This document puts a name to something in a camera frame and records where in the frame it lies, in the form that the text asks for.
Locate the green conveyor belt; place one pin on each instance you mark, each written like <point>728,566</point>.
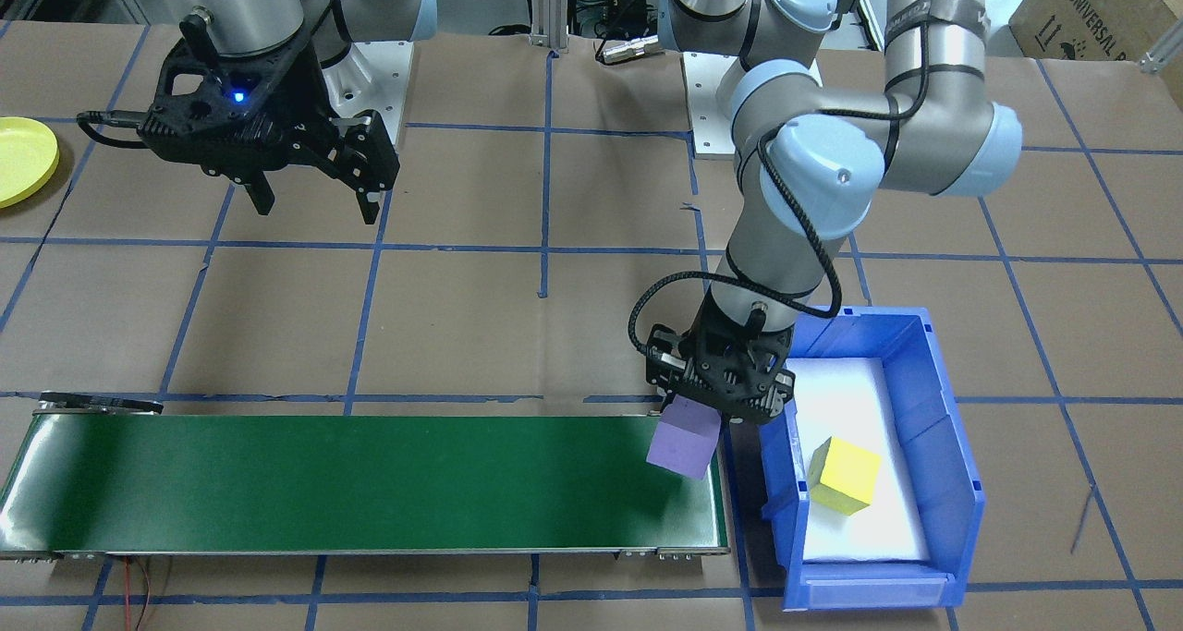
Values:
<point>370,483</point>

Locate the yellow block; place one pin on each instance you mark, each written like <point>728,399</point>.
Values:
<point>846,474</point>

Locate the white square base plate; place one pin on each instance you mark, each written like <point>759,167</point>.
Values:
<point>379,77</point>
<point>707,104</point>

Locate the yellow plate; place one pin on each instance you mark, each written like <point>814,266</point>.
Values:
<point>23,160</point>

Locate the cardboard box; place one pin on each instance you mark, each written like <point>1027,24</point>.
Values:
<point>1100,12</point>

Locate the black power supply box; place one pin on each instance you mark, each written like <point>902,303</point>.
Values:
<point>628,3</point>

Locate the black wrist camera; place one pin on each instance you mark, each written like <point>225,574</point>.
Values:
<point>670,363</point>

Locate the purple block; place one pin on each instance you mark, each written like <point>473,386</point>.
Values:
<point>684,442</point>

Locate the blue plastic storage bin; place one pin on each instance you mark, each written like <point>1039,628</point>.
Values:
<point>943,446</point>

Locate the silver cylindrical connector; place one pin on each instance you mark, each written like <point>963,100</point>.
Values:
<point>633,49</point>

